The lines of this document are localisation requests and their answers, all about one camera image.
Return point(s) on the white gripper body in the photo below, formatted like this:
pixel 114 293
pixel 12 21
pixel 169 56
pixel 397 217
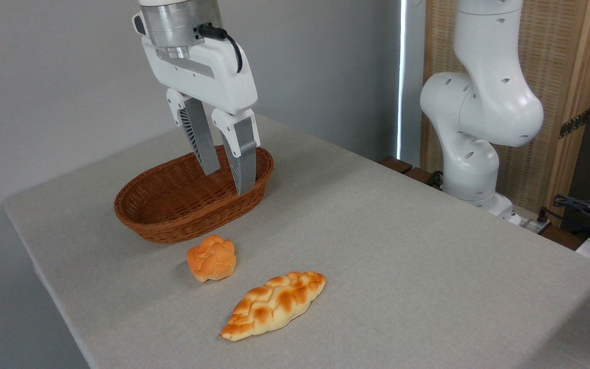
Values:
pixel 208 72

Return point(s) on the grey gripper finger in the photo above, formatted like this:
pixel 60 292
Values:
pixel 244 159
pixel 200 138

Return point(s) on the small round orange bread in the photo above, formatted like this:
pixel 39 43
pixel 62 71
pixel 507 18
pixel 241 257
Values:
pixel 212 259

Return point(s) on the brown wicker basket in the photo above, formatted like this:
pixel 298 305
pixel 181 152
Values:
pixel 172 218

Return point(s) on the long braided bread loaf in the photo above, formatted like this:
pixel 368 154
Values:
pixel 274 305

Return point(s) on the dark wooden plank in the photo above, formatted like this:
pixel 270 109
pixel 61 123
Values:
pixel 395 164
pixel 420 176

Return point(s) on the brass screen hinge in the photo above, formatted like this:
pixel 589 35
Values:
pixel 574 124

